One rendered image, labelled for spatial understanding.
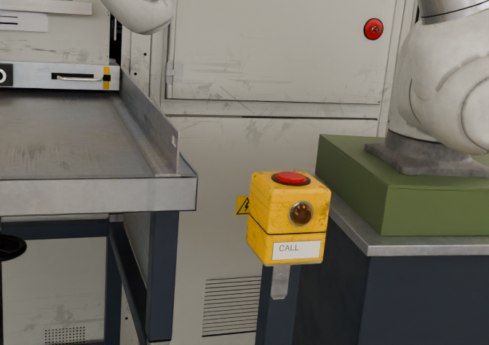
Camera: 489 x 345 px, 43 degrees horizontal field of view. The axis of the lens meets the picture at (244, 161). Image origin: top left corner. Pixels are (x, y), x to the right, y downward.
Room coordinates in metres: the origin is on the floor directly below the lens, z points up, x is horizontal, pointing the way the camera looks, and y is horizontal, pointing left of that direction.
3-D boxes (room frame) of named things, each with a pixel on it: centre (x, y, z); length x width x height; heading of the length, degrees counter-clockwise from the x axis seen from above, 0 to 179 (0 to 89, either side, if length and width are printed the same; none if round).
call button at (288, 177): (0.76, -0.06, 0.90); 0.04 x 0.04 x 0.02
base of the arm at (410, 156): (1.18, -0.34, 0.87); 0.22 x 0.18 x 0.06; 15
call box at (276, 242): (0.76, -0.06, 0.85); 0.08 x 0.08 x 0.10; 19
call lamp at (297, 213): (0.71, -0.08, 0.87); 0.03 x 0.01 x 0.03; 109
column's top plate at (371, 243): (1.19, -0.37, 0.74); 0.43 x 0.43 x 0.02; 13
